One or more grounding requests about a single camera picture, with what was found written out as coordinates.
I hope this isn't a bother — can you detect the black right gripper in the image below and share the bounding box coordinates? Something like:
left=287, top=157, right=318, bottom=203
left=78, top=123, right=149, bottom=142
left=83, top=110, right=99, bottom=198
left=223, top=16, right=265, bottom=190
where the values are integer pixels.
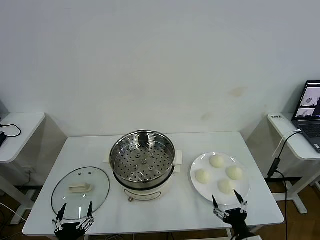
left=212, top=189, right=253, bottom=240

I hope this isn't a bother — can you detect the steel perforated steamer basket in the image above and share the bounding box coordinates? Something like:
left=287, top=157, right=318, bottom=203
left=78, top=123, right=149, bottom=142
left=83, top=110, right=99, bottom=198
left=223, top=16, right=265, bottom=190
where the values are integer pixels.
left=109, top=129, right=176, bottom=190

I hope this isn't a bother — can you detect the cream electric cooking pot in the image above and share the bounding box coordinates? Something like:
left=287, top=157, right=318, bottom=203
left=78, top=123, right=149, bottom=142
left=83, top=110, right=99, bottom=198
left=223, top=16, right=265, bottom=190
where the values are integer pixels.
left=102, top=147, right=184, bottom=203

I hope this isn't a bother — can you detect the black cable with adapter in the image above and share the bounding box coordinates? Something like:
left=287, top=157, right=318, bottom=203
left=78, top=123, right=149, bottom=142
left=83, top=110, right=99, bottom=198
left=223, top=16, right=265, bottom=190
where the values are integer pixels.
left=266, top=129, right=302, bottom=240

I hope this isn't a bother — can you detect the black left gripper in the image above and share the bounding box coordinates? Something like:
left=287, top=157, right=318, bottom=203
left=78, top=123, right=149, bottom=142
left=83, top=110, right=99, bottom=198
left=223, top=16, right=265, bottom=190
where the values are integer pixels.
left=51, top=201, right=96, bottom=240

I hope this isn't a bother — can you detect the black looped cable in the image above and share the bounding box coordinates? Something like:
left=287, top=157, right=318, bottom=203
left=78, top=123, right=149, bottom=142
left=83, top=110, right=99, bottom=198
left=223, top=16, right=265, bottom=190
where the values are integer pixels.
left=0, top=123, right=22, bottom=138

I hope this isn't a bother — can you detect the white flat cable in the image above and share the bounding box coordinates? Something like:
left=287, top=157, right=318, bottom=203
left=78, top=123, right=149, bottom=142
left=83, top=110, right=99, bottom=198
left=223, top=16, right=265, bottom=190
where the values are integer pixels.
left=271, top=128, right=302, bottom=158

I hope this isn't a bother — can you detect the grey open laptop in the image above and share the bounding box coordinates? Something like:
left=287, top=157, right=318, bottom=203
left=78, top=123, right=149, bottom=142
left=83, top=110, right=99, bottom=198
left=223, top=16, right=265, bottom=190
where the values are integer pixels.
left=291, top=79, right=320, bottom=154

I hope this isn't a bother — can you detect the white side table with laptop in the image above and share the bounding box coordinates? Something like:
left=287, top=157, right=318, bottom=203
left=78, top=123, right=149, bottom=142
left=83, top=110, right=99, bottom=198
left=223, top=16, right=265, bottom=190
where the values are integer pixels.
left=264, top=112, right=320, bottom=215

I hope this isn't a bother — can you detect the white round plate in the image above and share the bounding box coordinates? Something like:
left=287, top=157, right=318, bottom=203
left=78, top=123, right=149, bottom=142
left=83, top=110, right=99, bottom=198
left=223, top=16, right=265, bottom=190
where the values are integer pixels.
left=189, top=152, right=251, bottom=206

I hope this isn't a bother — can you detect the white side table with cable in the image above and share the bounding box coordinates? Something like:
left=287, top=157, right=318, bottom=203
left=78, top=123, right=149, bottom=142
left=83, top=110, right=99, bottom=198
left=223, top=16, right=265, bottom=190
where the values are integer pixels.
left=0, top=111, right=47, bottom=225

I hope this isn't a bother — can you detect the glass lid with cream handle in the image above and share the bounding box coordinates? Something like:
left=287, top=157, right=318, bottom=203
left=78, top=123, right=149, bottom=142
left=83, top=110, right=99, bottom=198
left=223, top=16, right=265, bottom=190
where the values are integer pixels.
left=51, top=166, right=111, bottom=221

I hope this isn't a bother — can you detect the white steamed baozi bun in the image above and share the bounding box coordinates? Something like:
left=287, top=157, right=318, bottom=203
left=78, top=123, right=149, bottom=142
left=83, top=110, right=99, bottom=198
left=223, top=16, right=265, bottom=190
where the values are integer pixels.
left=209, top=154, right=225, bottom=170
left=194, top=168, right=212, bottom=185
left=225, top=165, right=244, bottom=181
left=217, top=178, right=236, bottom=195

